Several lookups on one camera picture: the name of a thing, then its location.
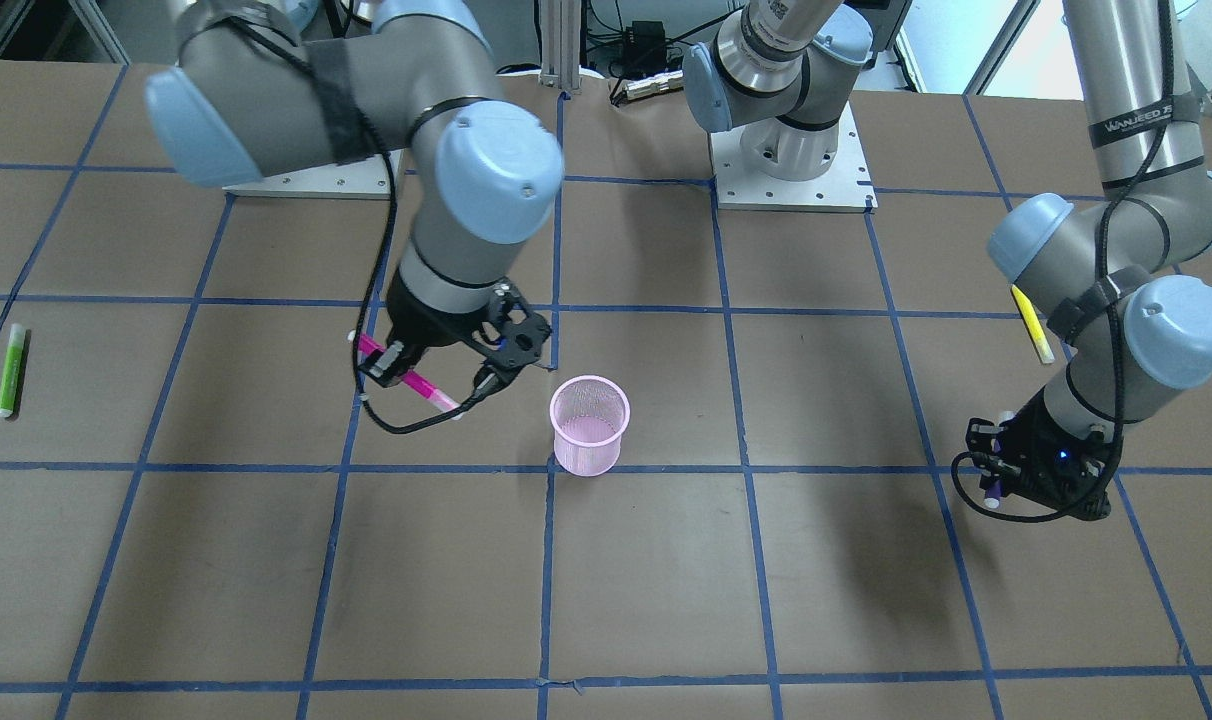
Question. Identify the purple marker pen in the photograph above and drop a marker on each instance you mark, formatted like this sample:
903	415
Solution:
993	490

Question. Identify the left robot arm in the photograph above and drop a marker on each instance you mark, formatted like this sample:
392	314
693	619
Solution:
782	71

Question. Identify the pink marker pen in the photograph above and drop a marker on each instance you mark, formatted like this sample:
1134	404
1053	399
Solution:
418	383

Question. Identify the yellow marker pen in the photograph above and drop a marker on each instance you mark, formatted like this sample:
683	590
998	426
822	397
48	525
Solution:
1035	332

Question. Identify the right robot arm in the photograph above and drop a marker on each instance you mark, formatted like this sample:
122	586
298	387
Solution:
249	99

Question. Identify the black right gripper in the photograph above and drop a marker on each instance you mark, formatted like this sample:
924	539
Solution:
418	326

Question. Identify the pink mesh cup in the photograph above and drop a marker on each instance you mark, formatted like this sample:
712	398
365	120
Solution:
589	414

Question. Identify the aluminium frame post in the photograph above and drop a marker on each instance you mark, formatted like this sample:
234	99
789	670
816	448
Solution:
561	42

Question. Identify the green marker pen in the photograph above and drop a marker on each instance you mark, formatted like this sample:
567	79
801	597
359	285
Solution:
13	364

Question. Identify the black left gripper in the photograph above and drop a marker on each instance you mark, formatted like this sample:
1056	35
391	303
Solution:
1032	437

